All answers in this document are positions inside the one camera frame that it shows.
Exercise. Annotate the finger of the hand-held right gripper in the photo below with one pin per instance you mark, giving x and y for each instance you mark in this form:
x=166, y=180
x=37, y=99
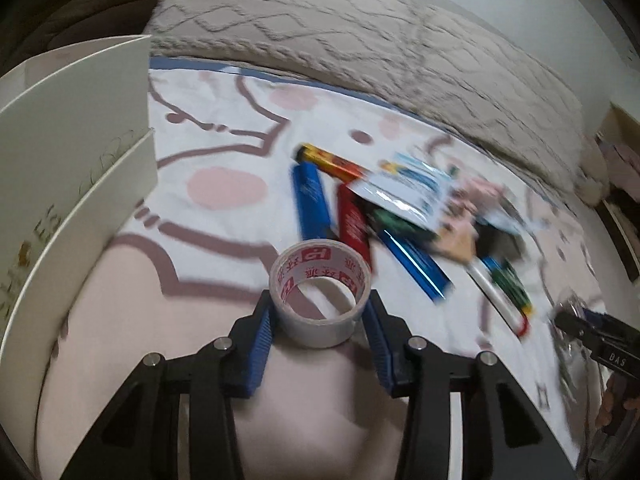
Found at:
x=602, y=319
x=575, y=324

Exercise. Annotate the white pen red cap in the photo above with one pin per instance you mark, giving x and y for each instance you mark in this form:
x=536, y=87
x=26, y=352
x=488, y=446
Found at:
x=500, y=302

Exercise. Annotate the beige tufted pillow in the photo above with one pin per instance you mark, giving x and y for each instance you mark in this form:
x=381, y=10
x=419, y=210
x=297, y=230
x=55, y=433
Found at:
x=250, y=25
x=500, y=100

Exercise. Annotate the dark green packet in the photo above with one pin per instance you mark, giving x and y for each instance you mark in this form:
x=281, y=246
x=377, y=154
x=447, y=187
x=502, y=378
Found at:
x=395, y=222

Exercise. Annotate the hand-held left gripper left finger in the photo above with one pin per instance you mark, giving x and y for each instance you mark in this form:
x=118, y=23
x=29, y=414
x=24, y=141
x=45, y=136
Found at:
x=255, y=345

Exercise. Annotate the folded brown blanket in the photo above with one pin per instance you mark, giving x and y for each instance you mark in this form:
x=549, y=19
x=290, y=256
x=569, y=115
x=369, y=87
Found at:
x=75, y=10

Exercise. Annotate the person's right hand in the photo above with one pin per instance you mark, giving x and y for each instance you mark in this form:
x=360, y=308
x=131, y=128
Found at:
x=607, y=407

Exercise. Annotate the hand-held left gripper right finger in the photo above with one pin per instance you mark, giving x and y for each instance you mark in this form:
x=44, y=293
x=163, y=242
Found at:
x=382, y=345

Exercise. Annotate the wide blue lighter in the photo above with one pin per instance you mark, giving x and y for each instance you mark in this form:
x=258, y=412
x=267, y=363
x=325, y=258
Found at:
x=312, y=202

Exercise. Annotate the white tape roll red print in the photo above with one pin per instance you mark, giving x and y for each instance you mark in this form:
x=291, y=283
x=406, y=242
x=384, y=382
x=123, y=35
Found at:
x=320, y=332

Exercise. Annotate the small plain beige pillow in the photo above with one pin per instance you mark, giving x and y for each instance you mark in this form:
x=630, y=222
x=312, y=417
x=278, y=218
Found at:
x=592, y=180

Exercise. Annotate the white cardboard box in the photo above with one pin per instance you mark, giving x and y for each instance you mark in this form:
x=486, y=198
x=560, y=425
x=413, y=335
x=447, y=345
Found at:
x=75, y=135

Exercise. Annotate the white blue foil packet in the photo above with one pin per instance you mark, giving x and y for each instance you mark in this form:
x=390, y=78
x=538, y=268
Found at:
x=405, y=190

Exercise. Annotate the pink small toy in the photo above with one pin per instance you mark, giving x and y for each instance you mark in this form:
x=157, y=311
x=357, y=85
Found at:
x=475, y=195

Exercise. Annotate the slim blue lighter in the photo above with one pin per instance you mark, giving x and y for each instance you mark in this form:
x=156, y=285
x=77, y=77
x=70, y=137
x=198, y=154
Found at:
x=415, y=265

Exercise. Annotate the small black object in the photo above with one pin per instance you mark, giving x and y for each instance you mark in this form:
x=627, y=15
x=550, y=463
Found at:
x=500, y=240

